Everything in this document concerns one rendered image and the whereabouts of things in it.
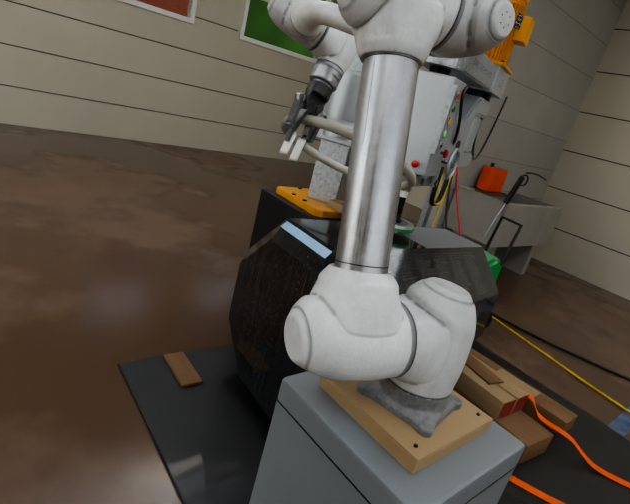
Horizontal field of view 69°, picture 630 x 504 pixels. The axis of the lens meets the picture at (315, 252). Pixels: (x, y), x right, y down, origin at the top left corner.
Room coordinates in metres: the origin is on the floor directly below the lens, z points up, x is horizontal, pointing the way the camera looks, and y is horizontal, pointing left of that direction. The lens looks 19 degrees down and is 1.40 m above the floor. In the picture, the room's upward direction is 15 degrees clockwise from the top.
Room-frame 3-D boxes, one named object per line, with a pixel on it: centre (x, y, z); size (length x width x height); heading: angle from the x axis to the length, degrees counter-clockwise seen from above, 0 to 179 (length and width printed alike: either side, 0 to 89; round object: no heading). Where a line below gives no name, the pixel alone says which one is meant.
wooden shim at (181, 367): (1.86, 0.47, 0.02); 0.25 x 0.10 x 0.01; 41
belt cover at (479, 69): (2.46, -0.47, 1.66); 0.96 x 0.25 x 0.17; 153
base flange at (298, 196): (2.89, 0.02, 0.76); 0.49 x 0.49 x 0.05; 42
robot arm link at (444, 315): (0.87, -0.27, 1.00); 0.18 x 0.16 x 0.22; 118
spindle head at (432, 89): (2.22, -0.35, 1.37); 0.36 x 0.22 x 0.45; 153
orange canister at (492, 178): (5.22, -1.71, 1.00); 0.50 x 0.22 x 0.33; 134
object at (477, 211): (5.15, -1.94, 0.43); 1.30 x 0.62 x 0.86; 134
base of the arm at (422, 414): (0.89, -0.29, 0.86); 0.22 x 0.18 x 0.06; 145
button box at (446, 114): (2.04, -0.39, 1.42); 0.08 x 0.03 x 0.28; 153
